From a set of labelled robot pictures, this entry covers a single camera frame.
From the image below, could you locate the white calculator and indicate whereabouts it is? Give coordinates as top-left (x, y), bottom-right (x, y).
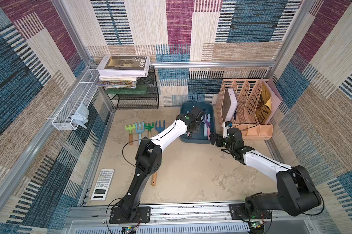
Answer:
top-left (91, 169), bottom-right (114, 201)

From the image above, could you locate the blue fork yellow handle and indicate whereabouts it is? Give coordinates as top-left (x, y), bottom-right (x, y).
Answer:
top-left (155, 121), bottom-right (165, 133)

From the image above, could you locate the white book in organizer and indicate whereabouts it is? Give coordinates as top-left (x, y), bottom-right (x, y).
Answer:
top-left (222, 88), bottom-right (238, 122)

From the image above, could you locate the pink folder in organizer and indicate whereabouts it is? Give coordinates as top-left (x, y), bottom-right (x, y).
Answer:
top-left (261, 79), bottom-right (283, 124)

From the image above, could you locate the light blue fork rake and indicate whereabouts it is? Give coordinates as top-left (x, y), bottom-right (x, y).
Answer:
top-left (135, 122), bottom-right (145, 145)

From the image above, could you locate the yellow black magazine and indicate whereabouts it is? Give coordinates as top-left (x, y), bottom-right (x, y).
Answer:
top-left (255, 82), bottom-right (272, 124)

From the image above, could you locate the green rake wooden handle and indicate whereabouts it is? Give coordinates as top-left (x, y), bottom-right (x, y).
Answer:
top-left (144, 122), bottom-right (155, 138)

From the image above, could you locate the purple rake pink handle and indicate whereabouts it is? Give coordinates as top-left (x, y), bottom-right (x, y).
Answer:
top-left (203, 114), bottom-right (211, 140)

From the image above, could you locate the peach file organizer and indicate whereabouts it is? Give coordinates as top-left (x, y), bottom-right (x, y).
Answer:
top-left (216, 79), bottom-right (273, 140)

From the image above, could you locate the lime rake brown handle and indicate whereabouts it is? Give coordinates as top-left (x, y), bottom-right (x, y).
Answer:
top-left (124, 124), bottom-right (136, 145)

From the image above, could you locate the stack of magazines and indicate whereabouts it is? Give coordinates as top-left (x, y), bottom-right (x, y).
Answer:
top-left (94, 76), bottom-right (138, 88)

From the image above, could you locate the black wire shelf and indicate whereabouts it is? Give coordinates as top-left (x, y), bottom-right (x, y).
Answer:
top-left (105, 66), bottom-right (159, 110)

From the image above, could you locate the white folio book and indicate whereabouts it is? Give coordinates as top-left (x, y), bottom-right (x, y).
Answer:
top-left (97, 55), bottom-right (150, 78)

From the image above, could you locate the teal plastic storage box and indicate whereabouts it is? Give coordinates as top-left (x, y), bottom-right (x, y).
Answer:
top-left (180, 102), bottom-right (216, 144)

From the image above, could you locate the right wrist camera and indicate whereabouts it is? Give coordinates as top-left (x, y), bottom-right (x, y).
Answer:
top-left (222, 121), bottom-right (232, 138)

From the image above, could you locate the green folder on shelf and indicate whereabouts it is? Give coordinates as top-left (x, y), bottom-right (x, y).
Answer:
top-left (105, 86), bottom-right (148, 95)

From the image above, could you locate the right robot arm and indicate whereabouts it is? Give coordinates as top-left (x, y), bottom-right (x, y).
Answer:
top-left (210, 128), bottom-right (324, 216)

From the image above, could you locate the crumpled white cloth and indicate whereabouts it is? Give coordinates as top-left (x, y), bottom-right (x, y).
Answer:
top-left (71, 103), bottom-right (90, 129)

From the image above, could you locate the white wire basket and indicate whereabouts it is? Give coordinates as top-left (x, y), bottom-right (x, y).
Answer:
top-left (52, 69), bottom-right (98, 131)

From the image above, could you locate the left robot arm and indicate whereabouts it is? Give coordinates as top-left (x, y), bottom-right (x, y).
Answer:
top-left (106, 107), bottom-right (204, 224)

